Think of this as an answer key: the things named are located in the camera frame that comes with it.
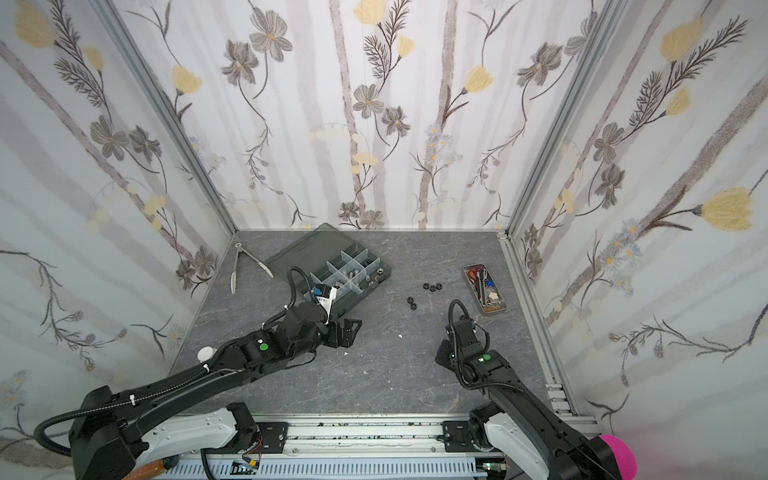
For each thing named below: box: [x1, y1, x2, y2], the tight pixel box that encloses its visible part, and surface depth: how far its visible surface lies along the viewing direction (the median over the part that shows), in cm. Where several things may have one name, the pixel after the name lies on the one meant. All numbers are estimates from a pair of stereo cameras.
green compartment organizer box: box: [264, 223, 392, 315], surface depth 110 cm
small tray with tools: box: [463, 264, 508, 313], surface depth 103 cm
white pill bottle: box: [197, 346, 218, 363], surface depth 80 cm
